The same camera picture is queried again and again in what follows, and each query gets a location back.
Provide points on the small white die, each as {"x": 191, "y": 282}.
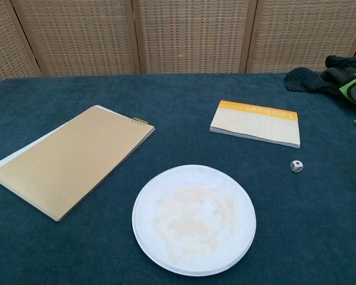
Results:
{"x": 296, "y": 167}

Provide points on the dark blue table cover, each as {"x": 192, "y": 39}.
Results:
{"x": 178, "y": 118}

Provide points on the white orange Lexicon book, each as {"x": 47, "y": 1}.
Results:
{"x": 255, "y": 129}

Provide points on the white round plate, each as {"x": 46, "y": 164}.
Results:
{"x": 193, "y": 219}

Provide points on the woven wooden folding screen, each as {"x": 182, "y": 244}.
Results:
{"x": 190, "y": 35}

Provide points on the tan spiral notebook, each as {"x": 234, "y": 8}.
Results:
{"x": 71, "y": 160}

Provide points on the dark dotted cloth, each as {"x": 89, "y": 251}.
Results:
{"x": 302, "y": 79}

